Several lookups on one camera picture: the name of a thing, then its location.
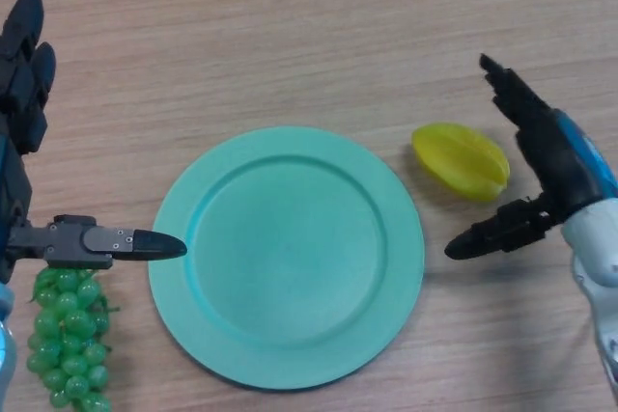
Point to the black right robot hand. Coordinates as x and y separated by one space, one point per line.
550 161

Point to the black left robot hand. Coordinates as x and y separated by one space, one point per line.
63 243

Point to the yellow starfruit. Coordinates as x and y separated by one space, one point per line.
461 161

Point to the green round plate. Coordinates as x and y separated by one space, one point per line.
289 262

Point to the green grape bunch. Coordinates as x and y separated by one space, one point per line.
67 335

